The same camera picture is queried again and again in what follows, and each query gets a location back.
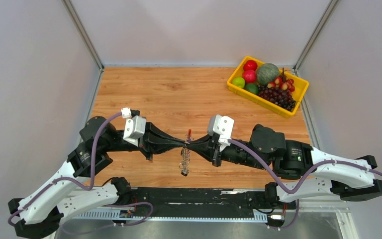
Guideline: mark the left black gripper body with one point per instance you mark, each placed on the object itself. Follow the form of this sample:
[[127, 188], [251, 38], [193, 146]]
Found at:
[[144, 144]]

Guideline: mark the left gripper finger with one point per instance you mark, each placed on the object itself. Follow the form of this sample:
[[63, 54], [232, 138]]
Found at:
[[162, 148], [160, 136]]

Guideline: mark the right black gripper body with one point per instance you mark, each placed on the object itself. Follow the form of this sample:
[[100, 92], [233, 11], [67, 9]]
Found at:
[[224, 155]]

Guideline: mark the clear keyring with red tag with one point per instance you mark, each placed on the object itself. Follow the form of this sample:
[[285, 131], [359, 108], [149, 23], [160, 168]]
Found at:
[[185, 154]]

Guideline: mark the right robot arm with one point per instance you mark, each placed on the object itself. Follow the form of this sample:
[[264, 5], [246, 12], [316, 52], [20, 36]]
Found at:
[[298, 169]]

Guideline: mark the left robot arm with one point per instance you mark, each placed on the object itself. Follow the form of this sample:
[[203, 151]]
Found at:
[[70, 191]]

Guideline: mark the light green apple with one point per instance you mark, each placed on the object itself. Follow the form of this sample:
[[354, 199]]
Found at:
[[239, 82]]

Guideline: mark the dark green lime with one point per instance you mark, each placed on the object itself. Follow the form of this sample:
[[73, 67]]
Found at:
[[252, 88]]

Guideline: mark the pink red apple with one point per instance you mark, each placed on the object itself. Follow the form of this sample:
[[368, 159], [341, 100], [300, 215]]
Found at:
[[249, 76]]

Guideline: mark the purple grape bunch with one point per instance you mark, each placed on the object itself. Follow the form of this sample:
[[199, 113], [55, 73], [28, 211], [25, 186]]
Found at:
[[278, 97]]

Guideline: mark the red apple back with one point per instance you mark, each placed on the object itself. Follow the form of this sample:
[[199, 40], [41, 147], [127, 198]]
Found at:
[[250, 65]]

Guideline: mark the green grey melon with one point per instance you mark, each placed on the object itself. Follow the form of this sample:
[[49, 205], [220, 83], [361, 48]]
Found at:
[[267, 73]]

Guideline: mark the red cherry cluster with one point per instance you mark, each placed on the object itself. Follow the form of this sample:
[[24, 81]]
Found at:
[[282, 82]]

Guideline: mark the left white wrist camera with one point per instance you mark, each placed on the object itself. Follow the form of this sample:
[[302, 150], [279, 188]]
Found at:
[[134, 126]]

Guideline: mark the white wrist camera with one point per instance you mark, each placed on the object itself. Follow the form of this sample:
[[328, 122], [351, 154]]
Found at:
[[134, 126], [222, 126]]

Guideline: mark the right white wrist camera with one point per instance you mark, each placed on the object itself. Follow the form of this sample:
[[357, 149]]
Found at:
[[222, 126]]

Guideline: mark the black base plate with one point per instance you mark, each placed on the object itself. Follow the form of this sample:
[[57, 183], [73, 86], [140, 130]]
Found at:
[[201, 203]]

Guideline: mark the aluminium frame rail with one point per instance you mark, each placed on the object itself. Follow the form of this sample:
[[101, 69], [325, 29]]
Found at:
[[100, 203]]

